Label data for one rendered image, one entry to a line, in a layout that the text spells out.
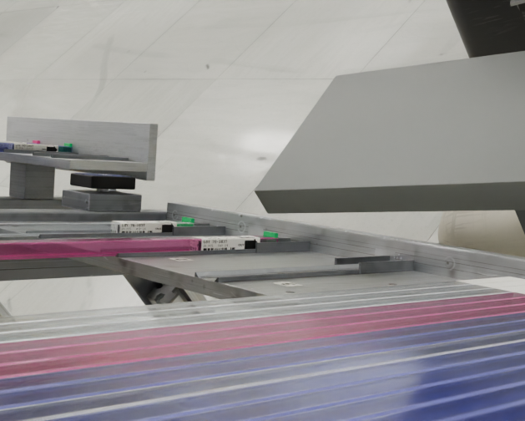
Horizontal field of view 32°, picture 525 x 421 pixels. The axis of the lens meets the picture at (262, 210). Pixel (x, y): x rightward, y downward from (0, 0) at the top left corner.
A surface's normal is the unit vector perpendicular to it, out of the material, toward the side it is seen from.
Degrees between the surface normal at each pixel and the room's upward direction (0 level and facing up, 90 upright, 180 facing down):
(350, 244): 47
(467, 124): 0
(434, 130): 0
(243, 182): 0
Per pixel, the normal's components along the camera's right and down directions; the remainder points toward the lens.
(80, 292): -0.44, -0.73
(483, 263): -0.73, 0.00
